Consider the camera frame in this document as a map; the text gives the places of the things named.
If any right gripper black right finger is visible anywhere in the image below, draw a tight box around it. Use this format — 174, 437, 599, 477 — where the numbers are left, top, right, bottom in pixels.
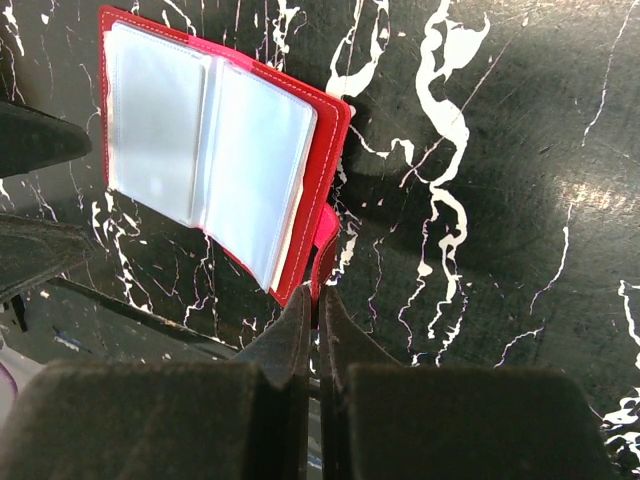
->
318, 287, 615, 479

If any red leather card holder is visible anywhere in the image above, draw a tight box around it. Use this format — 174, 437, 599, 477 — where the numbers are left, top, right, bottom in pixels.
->
99, 5, 351, 303

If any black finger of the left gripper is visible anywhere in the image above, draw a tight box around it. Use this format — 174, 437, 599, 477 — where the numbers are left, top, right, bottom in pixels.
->
1, 214, 95, 302
0, 100, 92, 178

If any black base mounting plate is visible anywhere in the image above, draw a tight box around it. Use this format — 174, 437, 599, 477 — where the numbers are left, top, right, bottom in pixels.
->
0, 277, 321, 480

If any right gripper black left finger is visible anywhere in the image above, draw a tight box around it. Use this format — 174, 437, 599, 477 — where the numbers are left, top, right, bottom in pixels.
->
1, 286, 311, 479

